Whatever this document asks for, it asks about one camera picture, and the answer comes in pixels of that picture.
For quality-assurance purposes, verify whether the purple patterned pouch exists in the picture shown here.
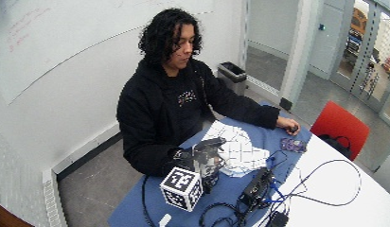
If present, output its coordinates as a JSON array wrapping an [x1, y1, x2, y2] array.
[[279, 137, 309, 154]]

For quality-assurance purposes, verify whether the white grid-patterned cloth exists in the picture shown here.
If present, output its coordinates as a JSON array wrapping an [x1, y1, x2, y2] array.
[[201, 120, 270, 178]]

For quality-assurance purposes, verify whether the red chair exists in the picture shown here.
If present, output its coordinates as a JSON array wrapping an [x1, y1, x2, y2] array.
[[310, 100, 371, 162]]

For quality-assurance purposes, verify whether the black bag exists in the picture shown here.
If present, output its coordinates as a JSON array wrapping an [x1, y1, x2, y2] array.
[[317, 133, 354, 160]]

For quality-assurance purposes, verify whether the blue table mat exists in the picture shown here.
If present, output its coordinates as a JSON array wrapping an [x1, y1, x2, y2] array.
[[106, 100, 313, 227]]

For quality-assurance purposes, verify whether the white cube with black markers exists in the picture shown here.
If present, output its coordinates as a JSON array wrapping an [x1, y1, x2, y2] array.
[[158, 166, 203, 213]]

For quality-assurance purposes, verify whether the the person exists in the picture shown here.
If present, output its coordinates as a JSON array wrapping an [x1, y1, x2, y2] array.
[[115, 8, 302, 178]]

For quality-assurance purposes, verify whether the grey trash bin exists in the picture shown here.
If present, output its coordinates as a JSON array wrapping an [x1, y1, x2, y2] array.
[[217, 61, 247, 96]]

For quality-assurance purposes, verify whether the small white plastic piece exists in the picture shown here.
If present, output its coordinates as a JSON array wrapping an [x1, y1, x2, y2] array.
[[157, 214, 171, 227]]

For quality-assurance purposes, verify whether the black power adapter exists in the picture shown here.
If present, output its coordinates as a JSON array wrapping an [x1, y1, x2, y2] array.
[[267, 211, 290, 227]]

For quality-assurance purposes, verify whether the glass door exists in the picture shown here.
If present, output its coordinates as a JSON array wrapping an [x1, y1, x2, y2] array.
[[329, 0, 390, 127]]

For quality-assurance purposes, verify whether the whiteboard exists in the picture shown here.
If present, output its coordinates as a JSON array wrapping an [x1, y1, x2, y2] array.
[[0, 0, 218, 106]]

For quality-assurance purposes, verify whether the black camera box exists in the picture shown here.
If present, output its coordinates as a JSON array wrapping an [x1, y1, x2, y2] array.
[[238, 167, 275, 209]]

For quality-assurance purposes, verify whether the blue cable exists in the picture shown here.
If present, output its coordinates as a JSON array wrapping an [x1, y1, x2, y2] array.
[[263, 156, 287, 204]]

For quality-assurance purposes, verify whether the coiled black cable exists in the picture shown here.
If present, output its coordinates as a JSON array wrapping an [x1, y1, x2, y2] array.
[[197, 201, 250, 227]]

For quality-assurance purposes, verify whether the long black cable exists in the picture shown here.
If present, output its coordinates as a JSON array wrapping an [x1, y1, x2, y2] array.
[[262, 149, 362, 227]]

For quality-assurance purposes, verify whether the black cable over table edge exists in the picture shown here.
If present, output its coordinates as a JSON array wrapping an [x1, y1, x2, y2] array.
[[141, 175, 158, 227]]

